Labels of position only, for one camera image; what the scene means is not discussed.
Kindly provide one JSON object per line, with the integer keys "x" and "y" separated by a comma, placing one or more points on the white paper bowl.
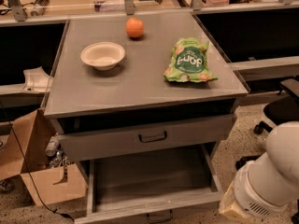
{"x": 103, "y": 55}

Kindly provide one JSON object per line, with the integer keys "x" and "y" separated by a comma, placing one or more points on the brown cardboard box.
{"x": 24, "y": 155}

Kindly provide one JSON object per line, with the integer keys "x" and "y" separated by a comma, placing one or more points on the foam gripper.
{"x": 249, "y": 194}

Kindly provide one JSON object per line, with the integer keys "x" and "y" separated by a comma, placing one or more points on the grey drawer cabinet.
{"x": 135, "y": 92}

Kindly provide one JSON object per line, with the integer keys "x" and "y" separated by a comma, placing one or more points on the black white handheld tool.
{"x": 39, "y": 7}

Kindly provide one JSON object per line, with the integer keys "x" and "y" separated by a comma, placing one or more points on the grey top drawer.
{"x": 142, "y": 138}

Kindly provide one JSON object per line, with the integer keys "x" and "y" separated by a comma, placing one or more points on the orange fruit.
{"x": 134, "y": 27}

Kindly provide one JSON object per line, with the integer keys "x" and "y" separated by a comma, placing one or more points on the black office chair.
{"x": 280, "y": 111}

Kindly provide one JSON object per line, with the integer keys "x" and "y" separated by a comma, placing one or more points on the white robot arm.
{"x": 265, "y": 187}

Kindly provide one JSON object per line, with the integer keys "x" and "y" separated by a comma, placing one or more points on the green snack bag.
{"x": 188, "y": 62}

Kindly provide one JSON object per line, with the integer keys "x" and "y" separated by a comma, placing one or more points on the white plastic bracket part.
{"x": 37, "y": 81}

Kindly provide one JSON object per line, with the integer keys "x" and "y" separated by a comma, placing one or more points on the plastic bottle in box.
{"x": 52, "y": 146}

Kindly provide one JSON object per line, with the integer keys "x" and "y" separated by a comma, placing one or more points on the grey drawer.
{"x": 142, "y": 138}
{"x": 151, "y": 187}

